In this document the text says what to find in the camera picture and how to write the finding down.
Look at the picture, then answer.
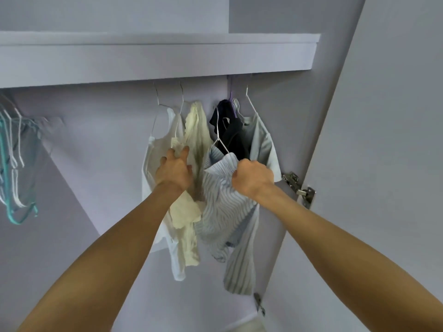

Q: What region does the pale blue shirt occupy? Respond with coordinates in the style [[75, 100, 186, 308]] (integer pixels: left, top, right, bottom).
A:
[[239, 112, 283, 184]]

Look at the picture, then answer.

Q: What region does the person's right forearm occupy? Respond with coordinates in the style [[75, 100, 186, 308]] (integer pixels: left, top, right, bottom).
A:
[[257, 185, 443, 332]]

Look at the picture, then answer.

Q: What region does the bunch of teal and white hangers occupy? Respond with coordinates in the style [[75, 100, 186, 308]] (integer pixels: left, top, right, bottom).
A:
[[0, 93, 45, 226]]

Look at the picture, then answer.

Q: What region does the small metal door hinge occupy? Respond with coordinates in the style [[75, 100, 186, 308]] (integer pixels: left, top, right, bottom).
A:
[[254, 292, 266, 317]]

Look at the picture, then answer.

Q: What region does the person's left hand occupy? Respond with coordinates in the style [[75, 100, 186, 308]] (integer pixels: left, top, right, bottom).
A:
[[155, 146, 194, 191]]

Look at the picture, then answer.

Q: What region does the blue striped shirt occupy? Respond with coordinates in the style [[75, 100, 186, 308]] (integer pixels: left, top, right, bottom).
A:
[[194, 145, 260, 296]]

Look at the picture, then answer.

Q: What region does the person's right hand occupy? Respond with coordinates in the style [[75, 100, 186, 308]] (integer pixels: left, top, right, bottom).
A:
[[231, 159, 275, 202]]

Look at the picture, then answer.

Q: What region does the white sleeveless top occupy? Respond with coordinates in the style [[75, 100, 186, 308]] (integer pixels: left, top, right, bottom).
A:
[[141, 107, 188, 282]]

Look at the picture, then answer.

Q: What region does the lilac wardrobe shelf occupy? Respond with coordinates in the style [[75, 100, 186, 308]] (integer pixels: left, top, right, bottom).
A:
[[0, 31, 321, 89]]

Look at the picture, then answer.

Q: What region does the lilac wardrobe door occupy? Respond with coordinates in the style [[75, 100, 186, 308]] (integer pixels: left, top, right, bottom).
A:
[[259, 0, 443, 332]]

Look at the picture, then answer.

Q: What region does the cream ruffled top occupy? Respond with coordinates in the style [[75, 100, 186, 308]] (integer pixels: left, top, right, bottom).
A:
[[169, 101, 213, 268]]

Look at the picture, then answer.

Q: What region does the large metal door hinge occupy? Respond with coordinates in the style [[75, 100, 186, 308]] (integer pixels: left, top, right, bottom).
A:
[[281, 171, 316, 209]]

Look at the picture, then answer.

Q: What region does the white wire hanger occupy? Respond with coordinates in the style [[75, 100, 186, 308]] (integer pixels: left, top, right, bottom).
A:
[[233, 84, 259, 125], [151, 82, 171, 139], [207, 106, 232, 154]]

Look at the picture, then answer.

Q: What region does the black garment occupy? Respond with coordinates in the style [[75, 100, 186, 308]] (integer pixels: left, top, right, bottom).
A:
[[209, 99, 252, 161]]

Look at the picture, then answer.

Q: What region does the person's left forearm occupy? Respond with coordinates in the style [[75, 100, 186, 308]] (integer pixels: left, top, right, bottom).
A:
[[17, 181, 187, 332]]

